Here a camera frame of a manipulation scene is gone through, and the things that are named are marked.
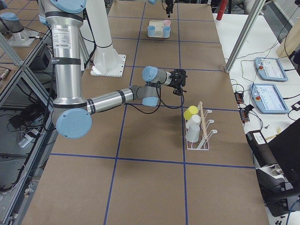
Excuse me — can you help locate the cream plastic tray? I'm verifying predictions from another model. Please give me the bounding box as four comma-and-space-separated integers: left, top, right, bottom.
148, 20, 164, 38

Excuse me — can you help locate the orange black usb hub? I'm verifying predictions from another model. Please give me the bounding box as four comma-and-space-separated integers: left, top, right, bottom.
234, 92, 244, 104

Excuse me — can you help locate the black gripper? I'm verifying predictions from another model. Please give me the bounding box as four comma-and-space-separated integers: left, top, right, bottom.
165, 0, 173, 18
169, 69, 187, 89

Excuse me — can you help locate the white wire cup rack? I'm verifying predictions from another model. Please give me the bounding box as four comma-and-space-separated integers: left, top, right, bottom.
185, 110, 218, 150

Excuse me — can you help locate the red cylinder bottle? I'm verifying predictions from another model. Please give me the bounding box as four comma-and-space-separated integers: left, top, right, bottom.
216, 0, 228, 21

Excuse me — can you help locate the teach pendant tablet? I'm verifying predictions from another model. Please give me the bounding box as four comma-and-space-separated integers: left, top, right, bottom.
255, 57, 288, 82
249, 83, 289, 114

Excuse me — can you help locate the yellow plastic cup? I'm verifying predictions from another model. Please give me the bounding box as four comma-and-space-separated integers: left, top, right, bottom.
183, 105, 198, 120

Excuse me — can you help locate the grey plastic cup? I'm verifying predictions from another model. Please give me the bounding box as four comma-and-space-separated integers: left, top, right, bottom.
185, 124, 200, 143

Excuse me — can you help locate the blue plastic cup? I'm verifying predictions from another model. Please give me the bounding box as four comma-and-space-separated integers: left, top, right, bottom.
163, 26, 171, 38
147, 25, 156, 37

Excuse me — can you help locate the far teach pendant tablet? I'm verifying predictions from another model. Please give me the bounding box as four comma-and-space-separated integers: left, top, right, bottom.
255, 57, 288, 82

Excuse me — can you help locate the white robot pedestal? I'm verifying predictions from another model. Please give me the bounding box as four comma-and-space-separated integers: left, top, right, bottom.
86, 0, 126, 77

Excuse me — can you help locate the near teach pendant tablet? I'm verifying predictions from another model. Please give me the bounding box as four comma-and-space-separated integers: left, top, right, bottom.
249, 83, 289, 114

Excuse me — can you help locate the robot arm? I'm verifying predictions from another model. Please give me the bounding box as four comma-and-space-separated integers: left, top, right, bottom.
38, 0, 187, 139

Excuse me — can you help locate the wooden rack dowel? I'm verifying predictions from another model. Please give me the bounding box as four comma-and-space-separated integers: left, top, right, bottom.
199, 101, 208, 140

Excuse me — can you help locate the pink plastic cup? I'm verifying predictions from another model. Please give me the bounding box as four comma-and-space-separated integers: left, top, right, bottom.
163, 20, 171, 27

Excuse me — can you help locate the cream plastic cup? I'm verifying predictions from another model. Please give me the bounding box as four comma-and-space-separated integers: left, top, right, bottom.
186, 114, 201, 128

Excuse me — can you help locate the aluminium frame post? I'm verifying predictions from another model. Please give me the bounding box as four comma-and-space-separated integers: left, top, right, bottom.
225, 0, 265, 73

